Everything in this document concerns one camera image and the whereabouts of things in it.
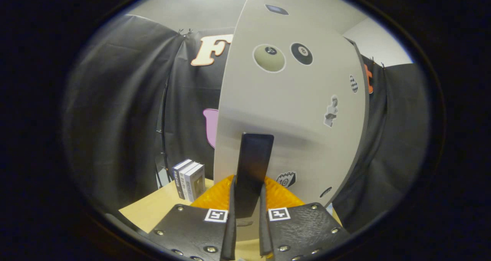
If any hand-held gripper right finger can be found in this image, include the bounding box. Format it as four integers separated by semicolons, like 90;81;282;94
259;176;350;261

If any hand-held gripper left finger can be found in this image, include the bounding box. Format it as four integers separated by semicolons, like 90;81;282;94
148;175;237;261

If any black door handle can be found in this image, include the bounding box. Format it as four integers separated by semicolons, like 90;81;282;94
235;133;275;218

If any white cabinet door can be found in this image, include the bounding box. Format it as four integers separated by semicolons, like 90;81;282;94
213;0;369;241

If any white spine book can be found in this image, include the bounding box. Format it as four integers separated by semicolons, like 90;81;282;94
179;161;200;201

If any dark grey cabinet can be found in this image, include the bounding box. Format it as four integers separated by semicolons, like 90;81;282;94
330;37;372;210

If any black backdrop cloth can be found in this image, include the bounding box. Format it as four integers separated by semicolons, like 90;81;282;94
63;14;432;235

